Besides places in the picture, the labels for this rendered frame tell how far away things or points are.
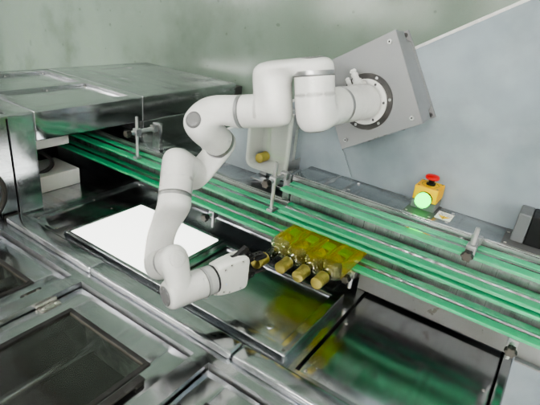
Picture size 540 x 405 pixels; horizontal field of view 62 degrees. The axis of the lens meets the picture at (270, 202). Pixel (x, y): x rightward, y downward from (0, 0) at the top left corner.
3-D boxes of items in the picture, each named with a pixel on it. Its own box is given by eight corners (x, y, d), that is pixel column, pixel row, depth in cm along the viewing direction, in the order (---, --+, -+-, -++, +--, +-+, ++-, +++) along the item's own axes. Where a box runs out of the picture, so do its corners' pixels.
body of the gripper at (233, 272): (215, 304, 115) (250, 290, 122) (218, 271, 110) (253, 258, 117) (198, 289, 120) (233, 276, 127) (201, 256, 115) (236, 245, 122)
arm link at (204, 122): (258, 109, 122) (212, 111, 128) (235, 82, 110) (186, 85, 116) (248, 156, 119) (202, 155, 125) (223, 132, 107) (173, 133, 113)
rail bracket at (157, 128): (165, 148, 192) (121, 160, 175) (165, 109, 185) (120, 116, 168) (173, 151, 190) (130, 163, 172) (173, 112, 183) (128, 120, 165)
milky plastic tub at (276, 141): (259, 160, 169) (244, 165, 162) (264, 100, 160) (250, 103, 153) (298, 173, 161) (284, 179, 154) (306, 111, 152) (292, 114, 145)
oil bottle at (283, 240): (303, 231, 151) (267, 255, 135) (305, 215, 149) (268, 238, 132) (317, 236, 149) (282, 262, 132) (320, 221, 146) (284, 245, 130)
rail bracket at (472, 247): (468, 239, 121) (456, 259, 111) (476, 214, 118) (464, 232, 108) (484, 244, 119) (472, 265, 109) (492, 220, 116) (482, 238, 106)
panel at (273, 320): (141, 208, 181) (64, 238, 155) (141, 201, 180) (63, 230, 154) (343, 302, 138) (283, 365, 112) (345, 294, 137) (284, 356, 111)
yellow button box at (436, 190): (417, 198, 139) (409, 206, 133) (423, 176, 136) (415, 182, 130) (439, 206, 136) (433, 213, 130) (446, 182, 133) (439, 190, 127)
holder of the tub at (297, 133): (258, 173, 172) (246, 177, 166) (265, 100, 160) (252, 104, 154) (296, 186, 163) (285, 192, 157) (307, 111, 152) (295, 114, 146)
